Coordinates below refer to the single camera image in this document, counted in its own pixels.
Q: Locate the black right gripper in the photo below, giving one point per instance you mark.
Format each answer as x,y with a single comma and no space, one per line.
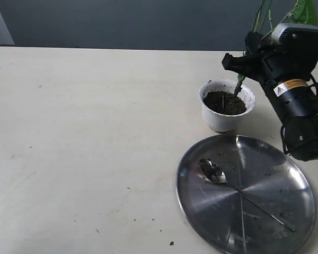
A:
287,67

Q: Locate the artificial red anthurium plant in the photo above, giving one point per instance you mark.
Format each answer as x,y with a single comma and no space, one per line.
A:
303,12

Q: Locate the metal spork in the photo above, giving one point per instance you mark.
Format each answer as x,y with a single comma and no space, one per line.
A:
215,174

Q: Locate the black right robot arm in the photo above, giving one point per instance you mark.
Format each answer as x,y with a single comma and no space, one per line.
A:
299,134

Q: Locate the white scalloped plastic pot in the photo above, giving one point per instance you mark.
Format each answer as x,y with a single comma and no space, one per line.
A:
220,122

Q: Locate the round stainless steel plate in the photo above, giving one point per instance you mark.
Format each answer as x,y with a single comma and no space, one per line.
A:
224,218

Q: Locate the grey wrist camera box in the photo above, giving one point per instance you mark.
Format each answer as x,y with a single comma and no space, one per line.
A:
284,29

